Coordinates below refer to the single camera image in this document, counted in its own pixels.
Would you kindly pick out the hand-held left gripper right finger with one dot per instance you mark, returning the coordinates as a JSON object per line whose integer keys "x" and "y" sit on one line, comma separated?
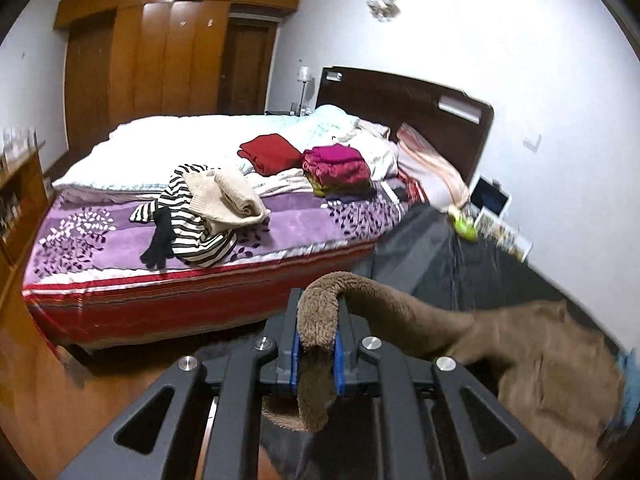
{"x": 338, "y": 360}

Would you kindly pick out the purple floral blanket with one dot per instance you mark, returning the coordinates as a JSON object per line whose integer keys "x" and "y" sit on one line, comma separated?
{"x": 90, "y": 240}

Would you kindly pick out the white crumpled clothing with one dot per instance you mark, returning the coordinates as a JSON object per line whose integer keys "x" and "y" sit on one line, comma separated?
{"x": 375, "y": 152}

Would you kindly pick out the black white striped sweater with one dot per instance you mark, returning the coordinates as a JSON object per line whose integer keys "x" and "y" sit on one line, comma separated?
{"x": 200, "y": 245}

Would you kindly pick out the photo collage frame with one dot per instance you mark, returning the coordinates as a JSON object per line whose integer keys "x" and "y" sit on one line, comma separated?
{"x": 505, "y": 235}

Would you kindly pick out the white bedside lamp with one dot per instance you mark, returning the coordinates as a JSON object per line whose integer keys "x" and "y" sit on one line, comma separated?
{"x": 304, "y": 74}

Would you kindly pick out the olive folded garment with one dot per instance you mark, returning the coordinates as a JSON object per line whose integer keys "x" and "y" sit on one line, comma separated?
{"x": 345, "y": 192}

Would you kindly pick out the white tablet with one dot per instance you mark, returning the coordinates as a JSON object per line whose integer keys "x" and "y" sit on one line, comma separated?
{"x": 492, "y": 197}

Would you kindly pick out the wooden wardrobe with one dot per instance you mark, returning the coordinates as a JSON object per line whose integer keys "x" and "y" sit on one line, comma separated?
{"x": 150, "y": 60}

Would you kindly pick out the magenta folded clothes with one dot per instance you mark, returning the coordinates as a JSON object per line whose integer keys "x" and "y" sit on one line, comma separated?
{"x": 335, "y": 165}

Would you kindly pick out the dark wooden bed headboard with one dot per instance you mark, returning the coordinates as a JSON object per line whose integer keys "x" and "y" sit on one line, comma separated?
{"x": 400, "y": 100}

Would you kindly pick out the white wall switch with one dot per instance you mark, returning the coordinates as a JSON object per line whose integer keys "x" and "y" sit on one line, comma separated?
{"x": 532, "y": 142}

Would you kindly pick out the black cover sheet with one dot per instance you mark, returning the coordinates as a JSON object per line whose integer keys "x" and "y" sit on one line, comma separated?
{"x": 430, "y": 260}

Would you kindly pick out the dark nightstand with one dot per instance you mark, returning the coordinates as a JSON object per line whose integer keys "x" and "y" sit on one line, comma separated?
{"x": 282, "y": 112}

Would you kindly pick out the red folded garment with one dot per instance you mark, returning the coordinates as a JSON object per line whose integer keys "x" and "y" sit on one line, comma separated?
{"x": 272, "y": 152}

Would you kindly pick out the white striped cloth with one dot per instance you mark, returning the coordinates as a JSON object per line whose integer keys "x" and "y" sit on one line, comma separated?
{"x": 280, "y": 182}

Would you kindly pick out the brown wooden door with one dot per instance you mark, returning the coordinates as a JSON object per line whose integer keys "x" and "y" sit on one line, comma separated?
{"x": 247, "y": 70}

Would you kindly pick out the cream knit sweater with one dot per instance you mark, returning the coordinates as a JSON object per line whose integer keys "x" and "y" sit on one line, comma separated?
{"x": 230, "y": 200}

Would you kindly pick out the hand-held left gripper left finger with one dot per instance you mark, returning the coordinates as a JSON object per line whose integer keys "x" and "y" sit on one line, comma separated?
{"x": 295, "y": 360}

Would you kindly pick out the green plush toy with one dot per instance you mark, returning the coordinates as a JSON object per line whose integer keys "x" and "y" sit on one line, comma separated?
{"x": 465, "y": 227}

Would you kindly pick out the wooden shelf cabinet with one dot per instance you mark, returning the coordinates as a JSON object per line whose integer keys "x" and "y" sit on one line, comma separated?
{"x": 25, "y": 195}

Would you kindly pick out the pink striped pillow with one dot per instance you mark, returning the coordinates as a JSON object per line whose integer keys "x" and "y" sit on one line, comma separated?
{"x": 430, "y": 170}

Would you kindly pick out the brown fleece sweater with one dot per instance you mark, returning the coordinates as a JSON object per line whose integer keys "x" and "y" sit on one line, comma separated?
{"x": 540, "y": 360}

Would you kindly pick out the white quilt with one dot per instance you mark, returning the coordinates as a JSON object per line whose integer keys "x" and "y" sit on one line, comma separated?
{"x": 150, "y": 145}

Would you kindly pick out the light blue fleece garment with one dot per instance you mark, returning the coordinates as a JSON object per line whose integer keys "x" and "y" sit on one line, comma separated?
{"x": 624, "y": 362}

